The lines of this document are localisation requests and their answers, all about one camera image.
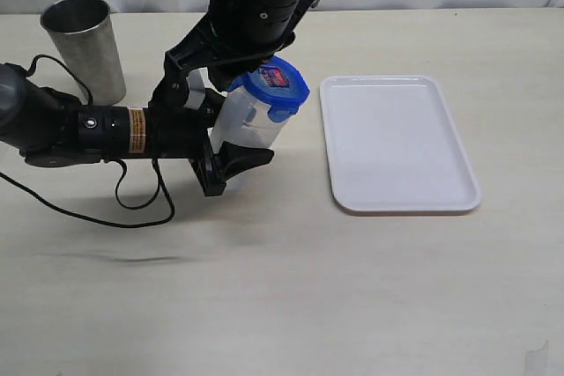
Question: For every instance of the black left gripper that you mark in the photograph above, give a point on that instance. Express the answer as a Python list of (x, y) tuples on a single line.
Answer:
[(182, 133)]

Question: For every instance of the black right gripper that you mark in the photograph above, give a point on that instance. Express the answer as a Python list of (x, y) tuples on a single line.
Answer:
[(225, 57)]

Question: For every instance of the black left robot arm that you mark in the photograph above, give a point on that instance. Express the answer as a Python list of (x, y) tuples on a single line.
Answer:
[(55, 129)]

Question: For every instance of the stainless steel tumbler cup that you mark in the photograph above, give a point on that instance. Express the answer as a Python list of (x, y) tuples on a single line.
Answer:
[(84, 37)]

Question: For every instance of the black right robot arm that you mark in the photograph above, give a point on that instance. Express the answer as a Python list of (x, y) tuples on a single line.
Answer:
[(258, 21)]

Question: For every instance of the white rectangular plastic tray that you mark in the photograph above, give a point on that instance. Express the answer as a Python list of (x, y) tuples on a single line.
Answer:
[(393, 147)]

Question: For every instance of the blue plastic snap lid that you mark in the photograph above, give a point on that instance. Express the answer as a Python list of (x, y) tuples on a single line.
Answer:
[(277, 84)]

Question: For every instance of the clear plastic tall container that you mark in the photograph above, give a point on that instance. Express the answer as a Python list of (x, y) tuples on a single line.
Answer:
[(247, 121)]

